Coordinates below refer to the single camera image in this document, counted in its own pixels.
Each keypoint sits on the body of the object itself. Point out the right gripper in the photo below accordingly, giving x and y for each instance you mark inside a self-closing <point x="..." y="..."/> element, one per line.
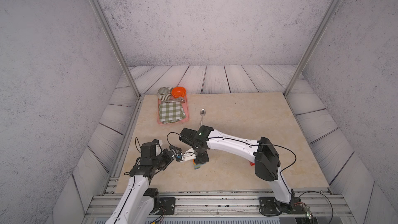
<point x="202" y="160"/>

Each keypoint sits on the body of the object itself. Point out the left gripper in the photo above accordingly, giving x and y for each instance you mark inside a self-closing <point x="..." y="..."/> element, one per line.
<point x="168" y="158"/>

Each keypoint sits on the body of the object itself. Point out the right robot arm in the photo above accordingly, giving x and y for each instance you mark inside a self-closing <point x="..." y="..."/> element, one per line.
<point x="261" y="153"/>

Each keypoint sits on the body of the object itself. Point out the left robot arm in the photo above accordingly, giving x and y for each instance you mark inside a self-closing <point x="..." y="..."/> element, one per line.
<point x="139" y="199"/>

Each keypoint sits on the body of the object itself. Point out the green checkered cloth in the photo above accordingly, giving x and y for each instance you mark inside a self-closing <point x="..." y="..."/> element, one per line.
<point x="171" y="112"/>

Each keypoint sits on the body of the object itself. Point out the metal spoon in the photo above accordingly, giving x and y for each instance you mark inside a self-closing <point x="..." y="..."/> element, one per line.
<point x="202" y="113"/>

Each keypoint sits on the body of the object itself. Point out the pink tray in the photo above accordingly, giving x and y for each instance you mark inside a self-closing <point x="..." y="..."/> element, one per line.
<point x="185" y="107"/>

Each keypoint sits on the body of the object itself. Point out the metal utensil on tray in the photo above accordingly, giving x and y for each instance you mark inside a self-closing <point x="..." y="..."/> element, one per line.
<point x="178" y="100"/>

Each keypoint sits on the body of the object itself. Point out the orange bowl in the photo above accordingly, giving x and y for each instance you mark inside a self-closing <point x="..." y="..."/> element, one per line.
<point x="178" y="92"/>

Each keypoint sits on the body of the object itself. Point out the striped grey mug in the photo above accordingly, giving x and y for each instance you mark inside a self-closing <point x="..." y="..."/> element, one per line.
<point x="164" y="93"/>

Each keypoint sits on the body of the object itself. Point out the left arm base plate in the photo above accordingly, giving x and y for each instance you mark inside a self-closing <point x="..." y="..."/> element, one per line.
<point x="164" y="206"/>

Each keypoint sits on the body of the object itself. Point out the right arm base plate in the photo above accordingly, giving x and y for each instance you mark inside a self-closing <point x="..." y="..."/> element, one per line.
<point x="269" y="206"/>

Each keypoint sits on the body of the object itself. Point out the left aluminium frame post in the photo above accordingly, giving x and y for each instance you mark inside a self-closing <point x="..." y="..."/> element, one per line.
<point x="97" y="8"/>

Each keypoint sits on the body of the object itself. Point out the aluminium frame post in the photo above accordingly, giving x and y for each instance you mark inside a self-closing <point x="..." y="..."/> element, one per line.
<point x="97" y="8"/>
<point x="328" y="15"/>

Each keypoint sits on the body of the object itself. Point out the right aluminium frame post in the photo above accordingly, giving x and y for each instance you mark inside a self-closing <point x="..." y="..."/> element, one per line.
<point x="328" y="15"/>

